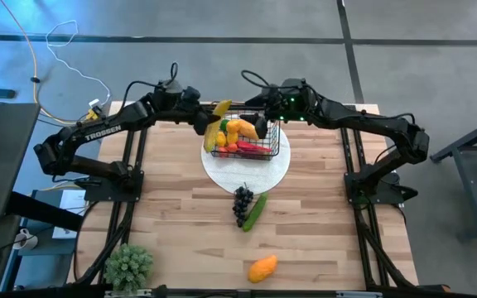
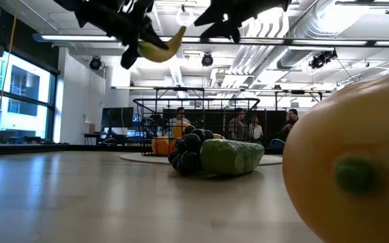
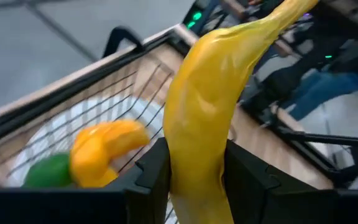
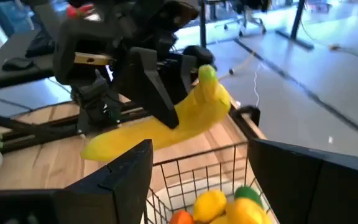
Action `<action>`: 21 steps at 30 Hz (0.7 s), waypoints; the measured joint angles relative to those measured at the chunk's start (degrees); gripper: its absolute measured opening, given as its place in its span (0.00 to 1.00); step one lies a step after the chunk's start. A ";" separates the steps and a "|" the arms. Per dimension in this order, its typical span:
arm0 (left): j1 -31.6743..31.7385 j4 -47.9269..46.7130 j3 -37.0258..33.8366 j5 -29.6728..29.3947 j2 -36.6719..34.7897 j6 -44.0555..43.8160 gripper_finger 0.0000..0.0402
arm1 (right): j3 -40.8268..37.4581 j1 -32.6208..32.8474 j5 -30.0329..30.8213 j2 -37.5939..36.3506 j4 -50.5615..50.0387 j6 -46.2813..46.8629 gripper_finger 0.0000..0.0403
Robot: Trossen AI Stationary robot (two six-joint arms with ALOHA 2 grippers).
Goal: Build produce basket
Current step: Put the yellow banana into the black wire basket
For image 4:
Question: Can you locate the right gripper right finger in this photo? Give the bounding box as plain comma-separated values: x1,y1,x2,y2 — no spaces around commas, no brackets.
247,138,358,224

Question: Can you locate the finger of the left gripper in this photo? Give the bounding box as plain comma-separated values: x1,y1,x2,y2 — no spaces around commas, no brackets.
128,46,180,130
180,45,216,105

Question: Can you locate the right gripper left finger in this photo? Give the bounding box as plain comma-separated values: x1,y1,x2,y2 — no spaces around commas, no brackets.
0,139,154,224

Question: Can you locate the green lime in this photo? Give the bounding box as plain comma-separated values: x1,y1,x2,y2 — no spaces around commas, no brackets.
234,185,264,208

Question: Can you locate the large yellow lemon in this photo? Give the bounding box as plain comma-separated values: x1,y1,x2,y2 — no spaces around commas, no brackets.
218,197,273,224

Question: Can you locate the orange fruit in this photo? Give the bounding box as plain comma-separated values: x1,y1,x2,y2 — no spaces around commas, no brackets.
169,210,195,224

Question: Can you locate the small yellow lemon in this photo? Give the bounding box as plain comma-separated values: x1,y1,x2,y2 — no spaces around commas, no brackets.
193,189,228,223

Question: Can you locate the office chair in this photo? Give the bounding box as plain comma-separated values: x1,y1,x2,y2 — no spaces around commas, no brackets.
224,0,272,37

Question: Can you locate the red object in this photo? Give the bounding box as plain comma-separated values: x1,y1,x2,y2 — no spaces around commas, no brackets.
66,3,94,19

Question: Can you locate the black desk leg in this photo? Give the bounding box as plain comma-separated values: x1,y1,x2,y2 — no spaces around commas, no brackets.
275,0,315,51

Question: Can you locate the black desk accessory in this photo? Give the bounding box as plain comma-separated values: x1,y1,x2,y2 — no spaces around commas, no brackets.
25,30,56,58
1,57,35,71

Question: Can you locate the dark side desk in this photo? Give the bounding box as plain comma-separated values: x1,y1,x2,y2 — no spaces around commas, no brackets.
0,29,60,90

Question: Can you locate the black vertical post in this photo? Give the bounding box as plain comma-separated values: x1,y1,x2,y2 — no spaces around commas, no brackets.
198,0,208,49

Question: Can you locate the yellow floor cable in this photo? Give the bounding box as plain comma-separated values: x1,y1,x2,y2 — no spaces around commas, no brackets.
218,46,260,82

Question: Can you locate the white floor cable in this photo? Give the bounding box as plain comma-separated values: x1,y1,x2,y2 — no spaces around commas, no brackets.
252,62,262,108

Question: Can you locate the black wire basket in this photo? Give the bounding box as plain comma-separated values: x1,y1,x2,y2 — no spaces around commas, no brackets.
141,141,280,224

